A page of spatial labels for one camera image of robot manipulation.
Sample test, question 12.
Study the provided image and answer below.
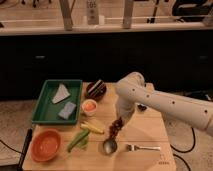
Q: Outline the black cable right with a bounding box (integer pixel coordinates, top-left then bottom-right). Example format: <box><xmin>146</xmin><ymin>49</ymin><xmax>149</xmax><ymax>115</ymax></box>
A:
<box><xmin>170</xmin><ymin>126</ymin><xmax>197</xmax><ymax>171</ymax></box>

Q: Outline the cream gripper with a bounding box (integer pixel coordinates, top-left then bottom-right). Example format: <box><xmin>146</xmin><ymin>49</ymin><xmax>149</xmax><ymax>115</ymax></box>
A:
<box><xmin>116</xmin><ymin>107</ymin><xmax>134</xmax><ymax>125</ymax></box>

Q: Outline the dark red grape bunch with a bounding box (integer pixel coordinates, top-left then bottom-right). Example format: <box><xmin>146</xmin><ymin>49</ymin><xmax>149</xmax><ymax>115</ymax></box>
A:
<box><xmin>109</xmin><ymin>118</ymin><xmax>123</xmax><ymax>139</ymax></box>

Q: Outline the red orange bowl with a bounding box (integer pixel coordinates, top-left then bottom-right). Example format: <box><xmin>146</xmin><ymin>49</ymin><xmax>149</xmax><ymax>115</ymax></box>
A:
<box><xmin>30</xmin><ymin>129</ymin><xmax>61</xmax><ymax>162</ymax></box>

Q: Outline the green vegetable stalk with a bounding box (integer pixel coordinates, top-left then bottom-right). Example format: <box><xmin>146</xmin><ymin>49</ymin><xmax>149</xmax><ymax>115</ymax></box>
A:
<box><xmin>67</xmin><ymin>129</ymin><xmax>90</xmax><ymax>152</ymax></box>

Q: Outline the small metal cup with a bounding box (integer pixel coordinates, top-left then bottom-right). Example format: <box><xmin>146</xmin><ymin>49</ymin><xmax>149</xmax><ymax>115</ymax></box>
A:
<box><xmin>103</xmin><ymin>138</ymin><xmax>117</xmax><ymax>155</ymax></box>

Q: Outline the white triangular cloth piece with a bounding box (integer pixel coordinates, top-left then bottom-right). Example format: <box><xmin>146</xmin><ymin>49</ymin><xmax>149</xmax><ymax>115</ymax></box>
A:
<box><xmin>52</xmin><ymin>83</ymin><xmax>70</xmax><ymax>104</ymax></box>

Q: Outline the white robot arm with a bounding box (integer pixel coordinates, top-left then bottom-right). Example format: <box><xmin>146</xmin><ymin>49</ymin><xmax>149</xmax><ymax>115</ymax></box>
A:
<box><xmin>115</xmin><ymin>72</ymin><xmax>213</xmax><ymax>137</ymax></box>

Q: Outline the small white cup orange inside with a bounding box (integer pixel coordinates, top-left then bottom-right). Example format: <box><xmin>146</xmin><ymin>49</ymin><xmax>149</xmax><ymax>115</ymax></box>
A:
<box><xmin>81</xmin><ymin>99</ymin><xmax>97</xmax><ymax>116</ymax></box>

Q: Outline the silver fork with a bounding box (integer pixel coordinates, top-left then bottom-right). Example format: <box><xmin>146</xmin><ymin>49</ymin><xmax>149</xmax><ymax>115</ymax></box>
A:
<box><xmin>126</xmin><ymin>144</ymin><xmax>161</xmax><ymax>151</ymax></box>

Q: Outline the black pole left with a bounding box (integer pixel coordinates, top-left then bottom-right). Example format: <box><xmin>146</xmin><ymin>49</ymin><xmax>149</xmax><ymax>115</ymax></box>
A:
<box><xmin>17</xmin><ymin>128</ymin><xmax>33</xmax><ymax>171</ymax></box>

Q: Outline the wooden post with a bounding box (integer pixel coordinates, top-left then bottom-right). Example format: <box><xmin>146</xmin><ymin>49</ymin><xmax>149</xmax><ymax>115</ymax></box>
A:
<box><xmin>59</xmin><ymin>0</ymin><xmax>73</xmax><ymax>31</ymax></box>
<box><xmin>122</xmin><ymin>0</ymin><xmax>134</xmax><ymax>29</ymax></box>

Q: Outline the wooden post left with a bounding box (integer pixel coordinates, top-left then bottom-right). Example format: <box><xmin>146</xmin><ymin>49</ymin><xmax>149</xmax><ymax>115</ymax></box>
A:
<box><xmin>59</xmin><ymin>0</ymin><xmax>73</xmax><ymax>31</ymax></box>

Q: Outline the black white spoon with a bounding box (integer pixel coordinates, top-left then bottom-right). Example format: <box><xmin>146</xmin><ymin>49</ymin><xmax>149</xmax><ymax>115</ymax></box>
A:
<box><xmin>137</xmin><ymin>104</ymin><xmax>147</xmax><ymax>111</ymax></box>

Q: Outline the green plastic tray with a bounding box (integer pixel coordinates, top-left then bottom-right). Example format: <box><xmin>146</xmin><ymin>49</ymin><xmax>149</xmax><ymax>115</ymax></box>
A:
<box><xmin>32</xmin><ymin>79</ymin><xmax>82</xmax><ymax>125</ymax></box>

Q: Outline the wooden post right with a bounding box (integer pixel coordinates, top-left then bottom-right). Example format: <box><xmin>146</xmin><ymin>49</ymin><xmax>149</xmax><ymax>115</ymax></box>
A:
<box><xmin>122</xmin><ymin>0</ymin><xmax>134</xmax><ymax>29</ymax></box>

